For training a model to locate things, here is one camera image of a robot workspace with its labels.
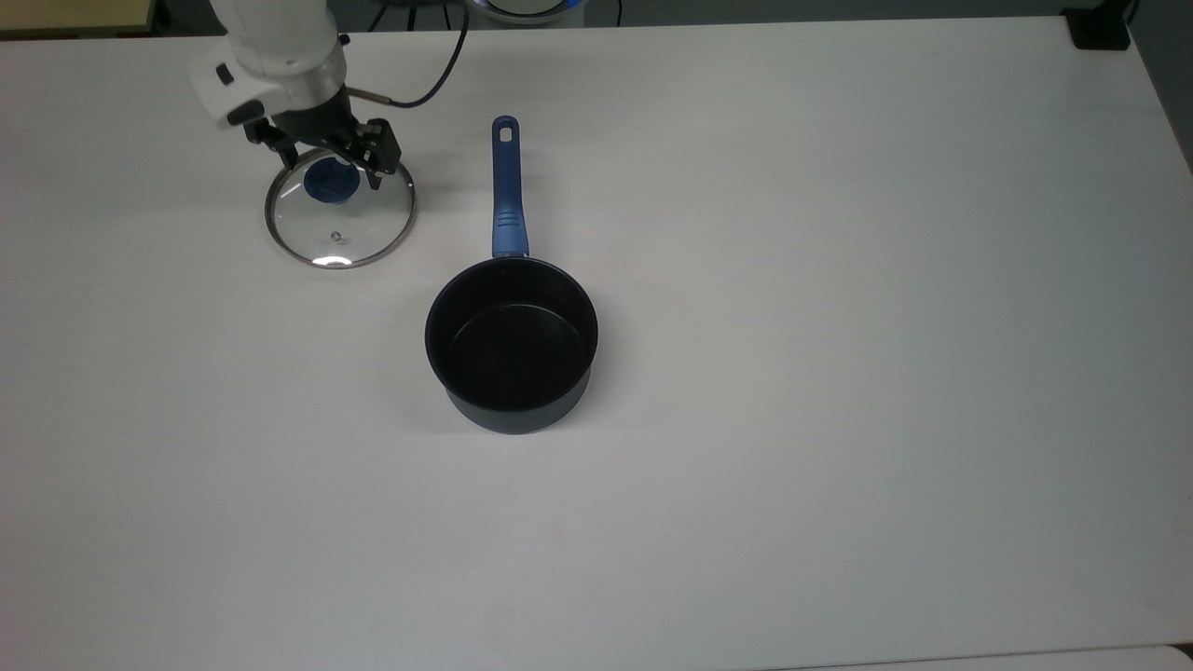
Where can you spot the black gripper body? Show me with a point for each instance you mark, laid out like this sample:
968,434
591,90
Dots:
319,126

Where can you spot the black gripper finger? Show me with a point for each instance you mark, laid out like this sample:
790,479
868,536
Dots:
275,142
380,154

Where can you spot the glass lid with blue knob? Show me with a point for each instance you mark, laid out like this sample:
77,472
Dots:
363,228

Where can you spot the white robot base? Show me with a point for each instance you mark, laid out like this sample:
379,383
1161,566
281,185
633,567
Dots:
527,7

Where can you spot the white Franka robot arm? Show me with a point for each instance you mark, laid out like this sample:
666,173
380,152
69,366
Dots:
280,37

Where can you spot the wooden board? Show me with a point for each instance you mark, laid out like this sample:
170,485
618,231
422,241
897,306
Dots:
75,14

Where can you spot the black corner clamp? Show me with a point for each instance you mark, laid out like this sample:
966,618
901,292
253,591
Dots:
1100,28

